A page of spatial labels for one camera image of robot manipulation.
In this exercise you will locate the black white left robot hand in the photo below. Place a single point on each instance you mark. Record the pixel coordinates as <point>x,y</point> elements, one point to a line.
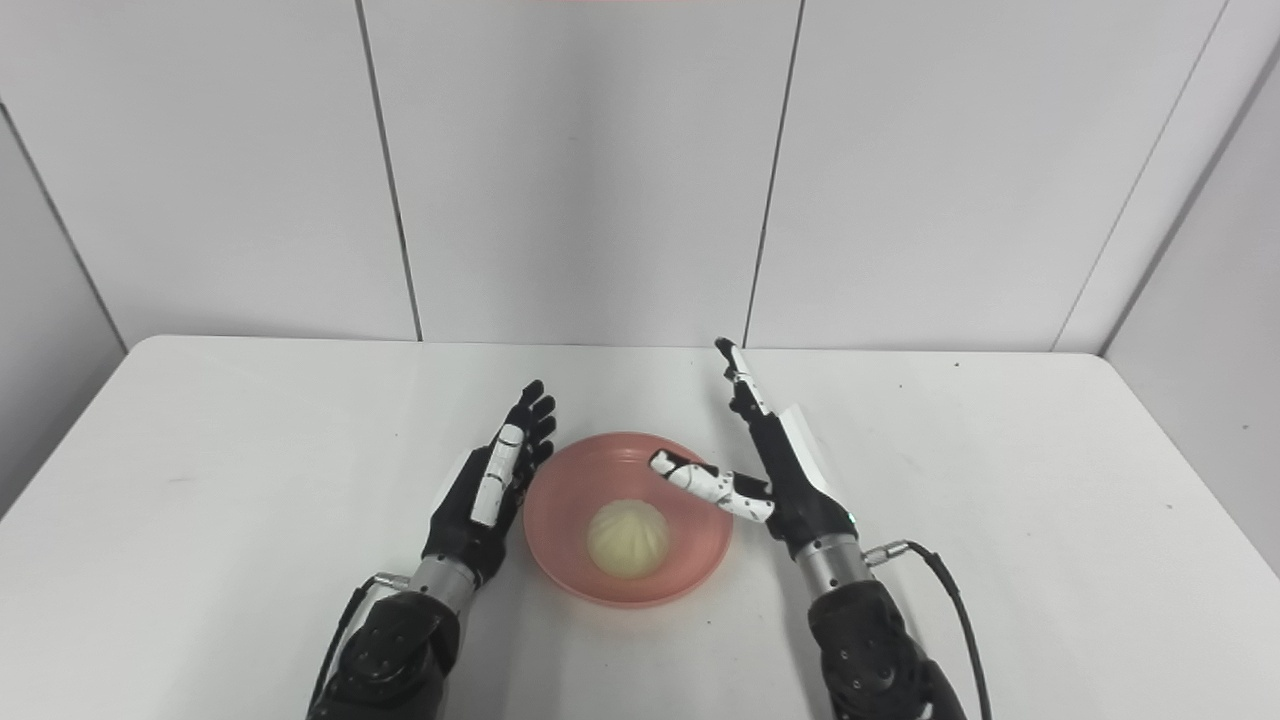
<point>465,520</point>

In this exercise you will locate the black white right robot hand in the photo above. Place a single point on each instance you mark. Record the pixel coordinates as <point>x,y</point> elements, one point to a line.
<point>800,490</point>

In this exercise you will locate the pink round plate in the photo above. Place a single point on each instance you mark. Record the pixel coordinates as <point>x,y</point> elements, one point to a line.
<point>560,520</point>

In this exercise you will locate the cream steamed bun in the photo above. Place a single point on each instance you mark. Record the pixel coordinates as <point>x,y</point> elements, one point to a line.
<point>628,540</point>

